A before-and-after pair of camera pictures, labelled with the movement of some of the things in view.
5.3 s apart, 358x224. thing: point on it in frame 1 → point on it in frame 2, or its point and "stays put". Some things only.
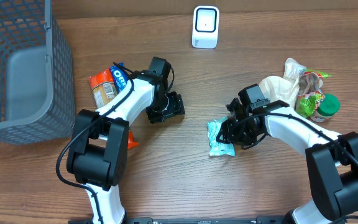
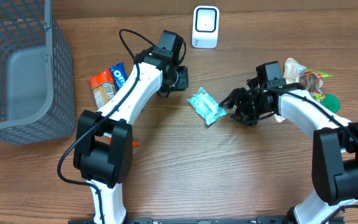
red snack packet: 104,89 stays put
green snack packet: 309,83 stays put
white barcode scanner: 206,27 stays put
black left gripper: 176,108 → 184,83
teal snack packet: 217,147 → 206,106
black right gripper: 229,135 → 234,98
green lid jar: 328,106 stays put
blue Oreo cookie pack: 120,77 stays put
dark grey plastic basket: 27,81 stays put
